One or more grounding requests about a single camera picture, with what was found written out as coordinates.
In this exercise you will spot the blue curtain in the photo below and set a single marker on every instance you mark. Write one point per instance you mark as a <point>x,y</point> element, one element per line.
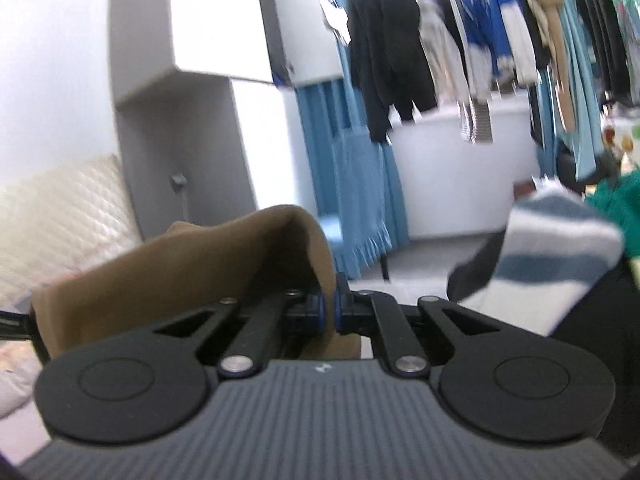
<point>350,170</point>

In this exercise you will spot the bed with white sheet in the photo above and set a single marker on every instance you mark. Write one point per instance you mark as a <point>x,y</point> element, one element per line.
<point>17,395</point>

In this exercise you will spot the black hanging garment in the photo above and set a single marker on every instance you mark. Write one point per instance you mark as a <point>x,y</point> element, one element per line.
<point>602,35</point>

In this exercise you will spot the brown fleece jacket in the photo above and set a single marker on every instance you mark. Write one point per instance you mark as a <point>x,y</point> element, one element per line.
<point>200,270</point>

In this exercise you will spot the blue hanging jacket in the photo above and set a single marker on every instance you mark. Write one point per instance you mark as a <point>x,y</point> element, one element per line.
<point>487,15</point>

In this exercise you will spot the green garment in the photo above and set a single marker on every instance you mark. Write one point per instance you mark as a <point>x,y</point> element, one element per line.
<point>617,200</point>

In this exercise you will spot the white wall cabinet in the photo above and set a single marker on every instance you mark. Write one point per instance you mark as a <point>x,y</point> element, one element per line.
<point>220,15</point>

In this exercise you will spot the grey and white hanging garment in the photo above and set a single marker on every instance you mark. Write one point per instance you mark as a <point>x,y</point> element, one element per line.
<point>440,45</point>

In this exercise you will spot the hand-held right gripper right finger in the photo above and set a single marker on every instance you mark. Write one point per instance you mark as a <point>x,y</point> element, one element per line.
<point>342,312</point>

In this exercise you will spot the wall socket plug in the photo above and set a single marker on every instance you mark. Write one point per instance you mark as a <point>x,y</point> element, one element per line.
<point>177,181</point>

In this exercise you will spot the light blue hanging dress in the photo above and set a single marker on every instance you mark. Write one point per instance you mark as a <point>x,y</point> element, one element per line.
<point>582,100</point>

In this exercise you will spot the white and blue striped sweater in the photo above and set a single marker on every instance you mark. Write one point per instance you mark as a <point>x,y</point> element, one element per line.
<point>545,240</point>

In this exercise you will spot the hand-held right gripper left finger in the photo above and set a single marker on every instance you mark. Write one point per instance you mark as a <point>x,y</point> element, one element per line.
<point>316,312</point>

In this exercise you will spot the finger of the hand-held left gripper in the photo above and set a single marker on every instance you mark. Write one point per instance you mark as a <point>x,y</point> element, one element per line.
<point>15,325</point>

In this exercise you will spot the black hanging coat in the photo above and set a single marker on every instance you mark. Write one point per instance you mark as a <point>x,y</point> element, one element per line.
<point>385,50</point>

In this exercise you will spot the cream quilted headboard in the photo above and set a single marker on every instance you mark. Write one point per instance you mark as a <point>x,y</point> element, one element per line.
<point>65,220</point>

